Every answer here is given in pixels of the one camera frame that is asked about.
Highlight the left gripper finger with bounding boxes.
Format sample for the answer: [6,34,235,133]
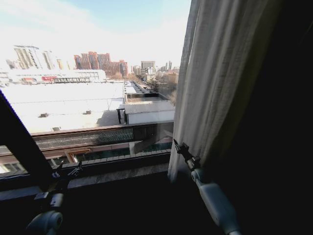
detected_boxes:
[51,163,64,179]
[66,161,84,177]

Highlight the white sheer curtain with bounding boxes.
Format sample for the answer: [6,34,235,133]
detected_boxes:
[167,0,286,184]

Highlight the grey stone window sill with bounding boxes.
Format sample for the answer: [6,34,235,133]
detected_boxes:
[0,162,173,202]

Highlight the grey corrugated roof building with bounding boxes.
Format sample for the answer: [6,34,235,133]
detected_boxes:
[116,99,176,125]

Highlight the white flat roof building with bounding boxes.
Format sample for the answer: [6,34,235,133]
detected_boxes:
[0,81,126,134]

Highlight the grey office building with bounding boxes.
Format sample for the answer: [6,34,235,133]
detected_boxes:
[140,60,157,75]

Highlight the low white building red signs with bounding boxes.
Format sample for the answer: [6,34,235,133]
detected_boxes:
[0,69,107,86]

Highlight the dark blackout curtain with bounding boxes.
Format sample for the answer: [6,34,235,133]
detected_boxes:
[200,0,313,235]

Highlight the red brick high-rise building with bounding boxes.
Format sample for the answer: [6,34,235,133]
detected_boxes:
[73,51,129,78]

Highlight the pale tower block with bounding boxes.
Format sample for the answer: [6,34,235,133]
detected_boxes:
[13,45,41,71]

